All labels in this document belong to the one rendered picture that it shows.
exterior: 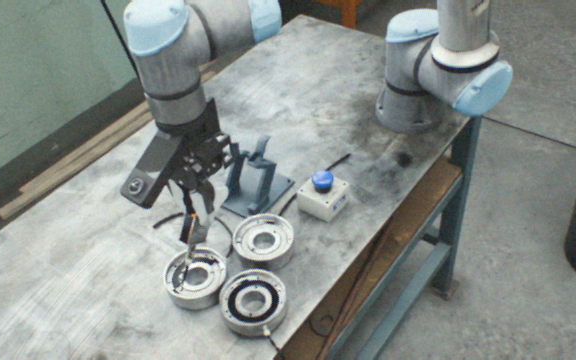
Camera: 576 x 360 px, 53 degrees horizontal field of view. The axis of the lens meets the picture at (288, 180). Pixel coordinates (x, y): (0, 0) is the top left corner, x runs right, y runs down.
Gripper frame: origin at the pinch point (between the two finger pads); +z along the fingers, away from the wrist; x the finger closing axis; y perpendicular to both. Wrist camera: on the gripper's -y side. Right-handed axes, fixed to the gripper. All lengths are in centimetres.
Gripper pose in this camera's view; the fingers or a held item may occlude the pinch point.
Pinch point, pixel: (196, 221)
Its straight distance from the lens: 91.9
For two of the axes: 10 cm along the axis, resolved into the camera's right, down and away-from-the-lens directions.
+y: 5.8, -5.9, 5.6
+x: -8.1, -3.5, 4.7
